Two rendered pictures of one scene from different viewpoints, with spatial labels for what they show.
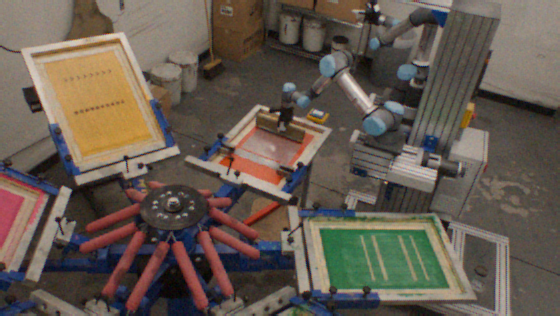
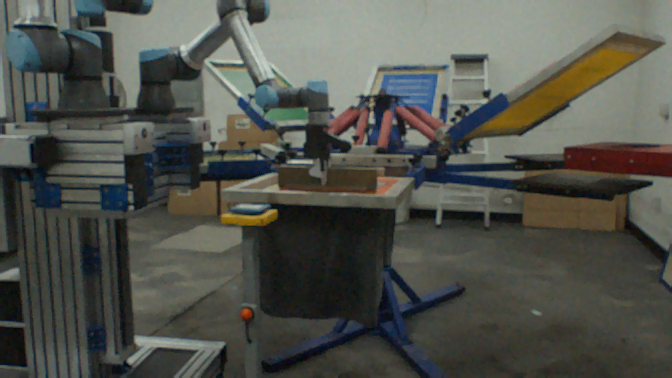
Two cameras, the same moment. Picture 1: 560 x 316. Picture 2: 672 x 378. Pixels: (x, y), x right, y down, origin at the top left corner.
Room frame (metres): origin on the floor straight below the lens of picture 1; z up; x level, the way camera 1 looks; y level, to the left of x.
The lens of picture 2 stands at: (4.83, -0.22, 1.28)
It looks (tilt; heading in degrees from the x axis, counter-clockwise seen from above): 9 degrees down; 173
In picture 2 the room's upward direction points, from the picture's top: straight up
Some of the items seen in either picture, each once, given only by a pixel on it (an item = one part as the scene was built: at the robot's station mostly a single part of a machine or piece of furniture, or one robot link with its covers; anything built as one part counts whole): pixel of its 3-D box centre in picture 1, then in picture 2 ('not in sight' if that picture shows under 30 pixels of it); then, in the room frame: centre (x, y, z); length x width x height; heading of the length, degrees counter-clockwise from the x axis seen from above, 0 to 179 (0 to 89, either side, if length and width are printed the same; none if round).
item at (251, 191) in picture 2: (269, 146); (335, 182); (2.60, 0.06, 0.97); 0.79 x 0.58 x 0.04; 159
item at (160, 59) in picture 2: (391, 114); (156, 63); (2.42, -0.62, 1.42); 0.13 x 0.12 x 0.14; 140
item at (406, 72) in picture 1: (406, 76); (79, 53); (2.91, -0.76, 1.42); 0.13 x 0.12 x 0.14; 138
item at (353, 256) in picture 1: (356, 243); (215, 146); (1.75, -0.45, 1.05); 1.08 x 0.61 x 0.23; 99
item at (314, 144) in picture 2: (286, 113); (317, 142); (2.76, -0.02, 1.14); 0.09 x 0.08 x 0.12; 69
